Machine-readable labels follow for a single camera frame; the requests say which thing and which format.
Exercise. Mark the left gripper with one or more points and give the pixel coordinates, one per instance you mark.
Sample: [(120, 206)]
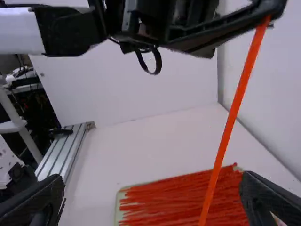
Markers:
[(152, 16)]

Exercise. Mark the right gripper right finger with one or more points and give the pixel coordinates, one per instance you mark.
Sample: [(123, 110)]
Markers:
[(275, 202)]

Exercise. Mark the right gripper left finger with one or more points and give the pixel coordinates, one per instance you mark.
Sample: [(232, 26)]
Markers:
[(30, 202)]

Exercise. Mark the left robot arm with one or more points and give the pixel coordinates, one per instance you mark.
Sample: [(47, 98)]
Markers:
[(21, 30)]

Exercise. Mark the silver rails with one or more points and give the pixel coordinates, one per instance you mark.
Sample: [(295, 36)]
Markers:
[(63, 150)]

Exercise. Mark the pale tray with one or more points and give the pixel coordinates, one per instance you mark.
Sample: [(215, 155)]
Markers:
[(118, 207)]

